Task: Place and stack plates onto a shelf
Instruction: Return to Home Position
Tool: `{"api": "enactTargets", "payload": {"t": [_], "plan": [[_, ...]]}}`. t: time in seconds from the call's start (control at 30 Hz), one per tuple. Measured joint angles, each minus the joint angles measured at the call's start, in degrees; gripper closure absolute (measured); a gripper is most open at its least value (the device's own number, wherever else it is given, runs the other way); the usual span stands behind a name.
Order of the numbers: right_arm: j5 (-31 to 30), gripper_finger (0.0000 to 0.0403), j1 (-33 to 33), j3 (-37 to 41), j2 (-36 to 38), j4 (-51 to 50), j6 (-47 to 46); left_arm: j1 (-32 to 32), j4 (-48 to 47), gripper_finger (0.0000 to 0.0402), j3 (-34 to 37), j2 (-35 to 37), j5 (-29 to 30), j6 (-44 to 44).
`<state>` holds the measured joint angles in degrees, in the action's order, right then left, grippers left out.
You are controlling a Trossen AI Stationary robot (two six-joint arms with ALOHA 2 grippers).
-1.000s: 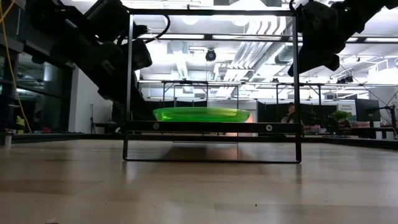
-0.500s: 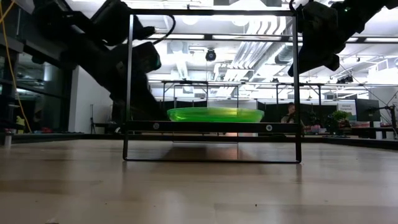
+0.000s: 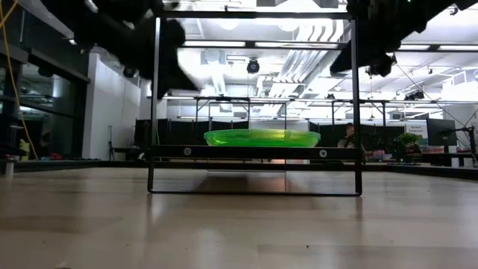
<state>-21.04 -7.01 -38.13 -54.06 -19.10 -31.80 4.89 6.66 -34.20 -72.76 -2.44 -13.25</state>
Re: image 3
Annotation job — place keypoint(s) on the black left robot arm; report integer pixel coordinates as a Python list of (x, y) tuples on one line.
[(112, 22)]

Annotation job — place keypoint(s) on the black computer monitor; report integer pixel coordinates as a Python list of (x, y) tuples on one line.
[(440, 132)]

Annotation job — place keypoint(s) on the black metal workstation frame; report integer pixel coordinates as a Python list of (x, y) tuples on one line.
[(224, 98), (358, 101)]

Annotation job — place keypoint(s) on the small green office plant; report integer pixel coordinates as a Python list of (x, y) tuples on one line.
[(407, 140)]

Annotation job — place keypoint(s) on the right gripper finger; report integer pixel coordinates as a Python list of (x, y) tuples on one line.
[(366, 56)]

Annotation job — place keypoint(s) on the black table rig frame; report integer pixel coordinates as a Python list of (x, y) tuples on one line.
[(74, 163)]

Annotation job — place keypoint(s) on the black tripod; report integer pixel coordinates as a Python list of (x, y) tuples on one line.
[(111, 145)]

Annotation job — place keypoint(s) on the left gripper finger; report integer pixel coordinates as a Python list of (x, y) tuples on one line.
[(175, 82)]

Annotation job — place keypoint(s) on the small yellow object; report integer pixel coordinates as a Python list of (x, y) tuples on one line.
[(24, 145)]

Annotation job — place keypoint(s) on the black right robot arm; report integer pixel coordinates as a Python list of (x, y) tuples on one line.
[(440, 15)]

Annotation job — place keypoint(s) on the black metal shelf wooden board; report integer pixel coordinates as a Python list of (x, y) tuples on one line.
[(254, 153)]

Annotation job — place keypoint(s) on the white poster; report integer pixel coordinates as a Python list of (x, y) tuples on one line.
[(417, 130)]

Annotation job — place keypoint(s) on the person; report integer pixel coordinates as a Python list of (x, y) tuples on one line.
[(347, 139)]

